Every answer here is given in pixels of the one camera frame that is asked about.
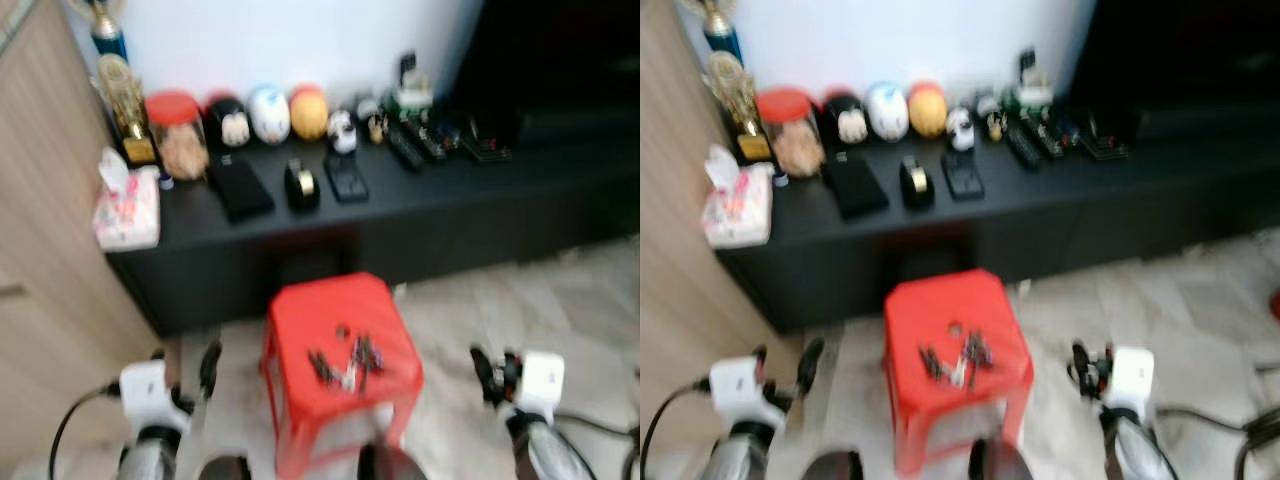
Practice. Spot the black remote control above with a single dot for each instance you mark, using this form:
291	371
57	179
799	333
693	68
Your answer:
1045	136
405	150
1107	140
487	142
1023	147
427	140

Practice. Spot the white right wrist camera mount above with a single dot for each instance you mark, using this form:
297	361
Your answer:
1133	378
543	380

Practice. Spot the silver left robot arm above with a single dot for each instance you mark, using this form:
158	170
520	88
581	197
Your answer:
740	460
150	460

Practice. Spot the light wooden cabinet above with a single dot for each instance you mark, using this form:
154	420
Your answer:
50	250
675	250

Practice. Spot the orange round figurine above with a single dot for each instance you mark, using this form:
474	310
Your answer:
927	112
308	115

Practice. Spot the robot leg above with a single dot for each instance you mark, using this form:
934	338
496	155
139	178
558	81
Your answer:
226	470
830	467
380	465

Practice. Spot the small gold figurine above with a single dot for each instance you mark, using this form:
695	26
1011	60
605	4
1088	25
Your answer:
376	126
994	124

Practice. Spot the robot right leg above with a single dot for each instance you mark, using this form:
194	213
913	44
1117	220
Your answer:
380	465

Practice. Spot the black round figurine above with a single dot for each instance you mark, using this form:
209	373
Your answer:
845	120
228	122

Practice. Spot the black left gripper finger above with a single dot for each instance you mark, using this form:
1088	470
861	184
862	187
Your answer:
760	356
158	356
811	365
210	370

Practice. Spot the robot left leg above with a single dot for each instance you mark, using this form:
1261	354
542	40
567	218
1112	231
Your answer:
226	470
830	467

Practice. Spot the small red object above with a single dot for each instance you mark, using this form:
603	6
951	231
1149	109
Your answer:
1275	305

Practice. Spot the white pink tissue pack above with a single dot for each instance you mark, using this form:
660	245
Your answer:
735	215
126	215

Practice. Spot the glass jar red lid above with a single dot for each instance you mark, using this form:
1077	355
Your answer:
180	145
795	145

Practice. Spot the blue gold trophy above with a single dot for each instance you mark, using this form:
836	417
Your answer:
722	38
108	38

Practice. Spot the red plastic stool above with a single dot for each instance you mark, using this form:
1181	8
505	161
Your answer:
310	310
925	310

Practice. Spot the small white figurine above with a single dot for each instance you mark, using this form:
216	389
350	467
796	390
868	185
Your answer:
342	132
960	130

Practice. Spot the black television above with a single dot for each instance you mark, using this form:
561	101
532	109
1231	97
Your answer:
1180	50
550	55

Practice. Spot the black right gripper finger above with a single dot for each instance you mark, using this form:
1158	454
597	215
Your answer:
481	365
1081	358
494	390
1089	384

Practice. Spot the green white bottle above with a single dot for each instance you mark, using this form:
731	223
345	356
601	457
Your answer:
1031	88
411	92

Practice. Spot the black phone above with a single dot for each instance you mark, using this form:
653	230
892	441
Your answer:
347	178
962	176

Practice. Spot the metal key bunch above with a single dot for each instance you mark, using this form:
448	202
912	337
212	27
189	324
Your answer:
975	352
322	368
364	356
934	364

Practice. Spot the black tape dispenser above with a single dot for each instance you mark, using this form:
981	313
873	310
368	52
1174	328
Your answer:
301	186
916	183

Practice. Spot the black TV cabinet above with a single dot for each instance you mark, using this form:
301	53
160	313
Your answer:
480	215
1100	210

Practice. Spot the white round figurine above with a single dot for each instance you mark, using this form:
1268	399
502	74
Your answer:
886	112
268	115

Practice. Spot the black wallet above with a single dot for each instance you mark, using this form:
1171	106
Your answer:
855	187
240	190

